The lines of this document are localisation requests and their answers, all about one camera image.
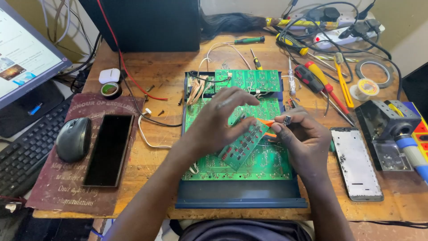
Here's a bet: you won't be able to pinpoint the large green circuit board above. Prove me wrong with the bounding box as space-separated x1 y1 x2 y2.
182 96 293 181

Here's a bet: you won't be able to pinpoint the black tape roll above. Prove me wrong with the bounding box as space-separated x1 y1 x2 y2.
100 82 123 100

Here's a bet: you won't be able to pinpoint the computer monitor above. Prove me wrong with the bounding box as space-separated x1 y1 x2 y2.
0 0 73 110

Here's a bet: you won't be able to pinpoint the white power strip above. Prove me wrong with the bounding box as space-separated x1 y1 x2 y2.
313 19 386 50

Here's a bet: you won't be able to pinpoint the green relay circuit board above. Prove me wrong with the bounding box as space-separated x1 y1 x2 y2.
214 69 281 93

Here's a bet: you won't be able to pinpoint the blue metal chassis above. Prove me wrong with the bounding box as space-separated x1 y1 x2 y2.
175 71 308 209

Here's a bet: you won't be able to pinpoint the white earbuds case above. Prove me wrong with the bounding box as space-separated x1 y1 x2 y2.
98 68 121 84

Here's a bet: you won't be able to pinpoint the large yellow black screwdriver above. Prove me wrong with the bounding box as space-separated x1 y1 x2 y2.
276 33 339 73

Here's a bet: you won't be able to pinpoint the black keyboard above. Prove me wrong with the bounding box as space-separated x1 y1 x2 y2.
0 95 76 199

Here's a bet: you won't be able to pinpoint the red black screwdriver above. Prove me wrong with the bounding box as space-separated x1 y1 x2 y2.
294 64 356 127

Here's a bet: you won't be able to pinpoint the orange-handled cutting pliers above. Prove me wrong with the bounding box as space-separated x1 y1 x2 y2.
256 117 278 139

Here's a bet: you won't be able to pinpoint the grey computer mouse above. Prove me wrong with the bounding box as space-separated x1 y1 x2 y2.
56 117 92 164

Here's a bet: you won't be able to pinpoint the tan ribbon cable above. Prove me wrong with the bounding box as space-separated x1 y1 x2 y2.
186 75 207 106

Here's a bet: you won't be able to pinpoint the solder wire spool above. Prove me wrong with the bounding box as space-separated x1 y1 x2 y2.
349 78 380 102

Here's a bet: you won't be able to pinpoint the black computer tower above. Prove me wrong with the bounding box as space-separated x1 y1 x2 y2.
78 0 201 53

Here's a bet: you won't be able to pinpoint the yellow tweezers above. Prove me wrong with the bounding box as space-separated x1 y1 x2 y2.
334 52 354 108

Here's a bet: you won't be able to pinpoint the person's right hand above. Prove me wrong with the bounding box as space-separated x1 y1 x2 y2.
271 106 332 180

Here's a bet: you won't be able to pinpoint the black power cables bundle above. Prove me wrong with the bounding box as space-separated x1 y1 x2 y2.
276 0 403 101

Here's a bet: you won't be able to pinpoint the clear tester screwdriver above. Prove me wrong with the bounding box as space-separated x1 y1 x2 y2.
288 57 297 96

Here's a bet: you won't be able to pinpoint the person's dark clothing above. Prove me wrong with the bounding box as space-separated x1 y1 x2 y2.
178 219 314 241

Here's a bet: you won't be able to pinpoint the grey tape roll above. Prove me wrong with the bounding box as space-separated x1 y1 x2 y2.
355 58 395 89

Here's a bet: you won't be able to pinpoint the red wire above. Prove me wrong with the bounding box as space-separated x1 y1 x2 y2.
96 0 169 102

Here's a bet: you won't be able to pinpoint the red yellow screwdriver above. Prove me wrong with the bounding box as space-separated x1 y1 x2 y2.
304 60 352 116

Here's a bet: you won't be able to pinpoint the person's left hand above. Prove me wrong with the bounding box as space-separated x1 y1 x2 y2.
181 86 261 158

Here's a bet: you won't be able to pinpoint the small green circuit board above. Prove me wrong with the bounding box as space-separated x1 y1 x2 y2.
218 112 270 171

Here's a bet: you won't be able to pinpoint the black soldering iron stand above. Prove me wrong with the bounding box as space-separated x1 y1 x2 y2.
355 99 422 172

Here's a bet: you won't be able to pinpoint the black monitor stand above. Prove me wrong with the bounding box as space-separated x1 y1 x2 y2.
0 80 65 138

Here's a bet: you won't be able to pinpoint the black smartphone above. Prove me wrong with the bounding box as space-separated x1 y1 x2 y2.
82 113 134 187

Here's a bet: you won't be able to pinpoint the blue-handled soldering iron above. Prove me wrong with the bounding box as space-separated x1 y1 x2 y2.
394 133 428 185

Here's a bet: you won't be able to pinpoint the white phone frame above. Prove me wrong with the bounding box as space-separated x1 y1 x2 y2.
330 127 385 202

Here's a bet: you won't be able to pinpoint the maroon printed mouse pad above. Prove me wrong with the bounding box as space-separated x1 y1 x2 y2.
26 93 146 217

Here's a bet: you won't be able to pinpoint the black cable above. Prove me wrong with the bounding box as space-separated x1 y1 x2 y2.
118 50 183 128

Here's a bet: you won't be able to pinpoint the white cable with connector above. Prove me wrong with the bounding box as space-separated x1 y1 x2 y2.
138 108 173 150

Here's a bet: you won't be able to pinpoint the colourful red yellow box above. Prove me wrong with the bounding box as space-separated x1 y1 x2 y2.
401 102 428 162

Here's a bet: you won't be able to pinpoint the green-handled screwdriver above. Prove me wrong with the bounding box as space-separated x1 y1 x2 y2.
222 36 265 45

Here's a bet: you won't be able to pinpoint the small yellow black screwdriver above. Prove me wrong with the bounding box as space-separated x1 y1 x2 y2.
250 48 263 71

